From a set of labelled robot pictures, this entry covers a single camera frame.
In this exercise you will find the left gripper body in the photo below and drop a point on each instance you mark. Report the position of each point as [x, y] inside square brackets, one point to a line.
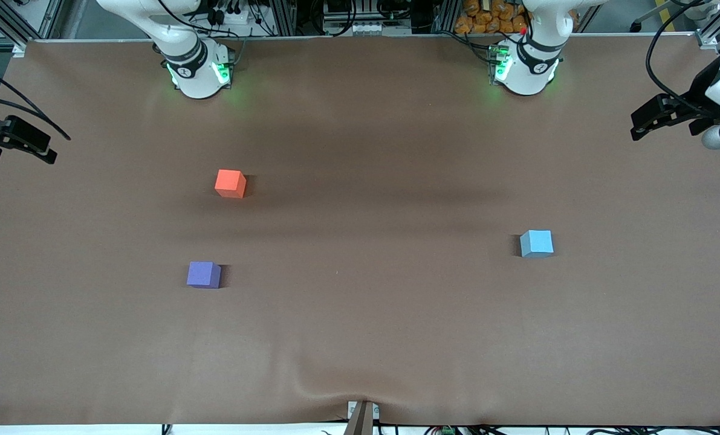
[700, 90]

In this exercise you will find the light blue foam block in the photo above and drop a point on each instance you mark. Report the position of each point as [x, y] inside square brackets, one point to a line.
[536, 243]

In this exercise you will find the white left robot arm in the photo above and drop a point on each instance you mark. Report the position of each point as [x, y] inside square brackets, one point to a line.
[529, 72]

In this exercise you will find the orange foam block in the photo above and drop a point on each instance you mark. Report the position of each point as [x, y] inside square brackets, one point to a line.
[230, 181]

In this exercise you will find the purple foam block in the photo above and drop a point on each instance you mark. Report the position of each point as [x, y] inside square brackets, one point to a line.
[202, 273]

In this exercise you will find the orange bag pile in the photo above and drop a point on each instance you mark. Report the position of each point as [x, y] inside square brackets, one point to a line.
[486, 18]

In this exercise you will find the white power strip with plugs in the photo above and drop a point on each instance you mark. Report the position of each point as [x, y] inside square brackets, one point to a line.
[239, 18]

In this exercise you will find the white terminal strip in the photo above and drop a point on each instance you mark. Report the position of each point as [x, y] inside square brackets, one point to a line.
[366, 28]

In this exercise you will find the aluminium frame post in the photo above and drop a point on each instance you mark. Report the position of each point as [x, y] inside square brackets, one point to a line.
[447, 15]
[284, 15]

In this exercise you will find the brown camera mount post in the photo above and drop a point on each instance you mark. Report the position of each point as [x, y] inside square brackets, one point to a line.
[360, 420]

